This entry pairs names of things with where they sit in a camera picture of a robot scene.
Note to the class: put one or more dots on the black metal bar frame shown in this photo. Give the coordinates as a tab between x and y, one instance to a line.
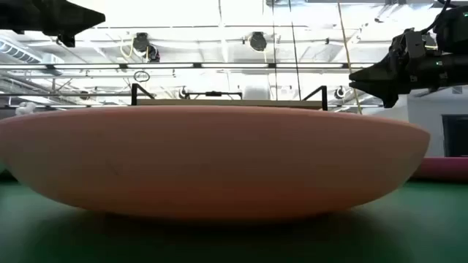
214	94

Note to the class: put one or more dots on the magenta plate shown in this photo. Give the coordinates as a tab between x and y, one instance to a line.
444	168

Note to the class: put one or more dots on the long ceiling light bar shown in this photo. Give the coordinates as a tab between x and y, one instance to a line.
157	65

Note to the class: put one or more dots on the large pink bowl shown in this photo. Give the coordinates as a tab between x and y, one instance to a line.
219	164

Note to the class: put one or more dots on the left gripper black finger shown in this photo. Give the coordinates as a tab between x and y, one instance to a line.
71	10
67	31

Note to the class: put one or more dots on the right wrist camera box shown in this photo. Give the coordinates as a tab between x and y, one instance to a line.
415	45

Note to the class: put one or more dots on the white rounded object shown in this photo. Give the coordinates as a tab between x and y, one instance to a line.
25	108

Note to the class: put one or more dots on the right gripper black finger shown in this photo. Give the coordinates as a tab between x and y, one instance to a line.
384	91
380	73

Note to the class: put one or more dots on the ribbed ceiling air duct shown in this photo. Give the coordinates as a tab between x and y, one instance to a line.
22	53

